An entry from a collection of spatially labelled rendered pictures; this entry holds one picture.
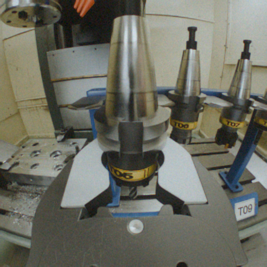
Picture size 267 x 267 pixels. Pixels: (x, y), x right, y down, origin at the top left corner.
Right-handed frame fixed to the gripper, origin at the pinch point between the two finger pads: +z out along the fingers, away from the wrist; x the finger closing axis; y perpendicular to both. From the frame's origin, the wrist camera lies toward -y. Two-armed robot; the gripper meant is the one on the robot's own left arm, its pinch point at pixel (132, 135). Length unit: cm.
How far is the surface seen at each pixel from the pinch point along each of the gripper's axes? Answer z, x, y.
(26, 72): 104, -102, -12
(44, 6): 18.6, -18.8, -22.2
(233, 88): 8.5, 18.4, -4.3
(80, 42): 70, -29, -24
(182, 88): 7.6, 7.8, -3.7
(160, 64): 104, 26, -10
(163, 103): 6.1, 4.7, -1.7
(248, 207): 0.7, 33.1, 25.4
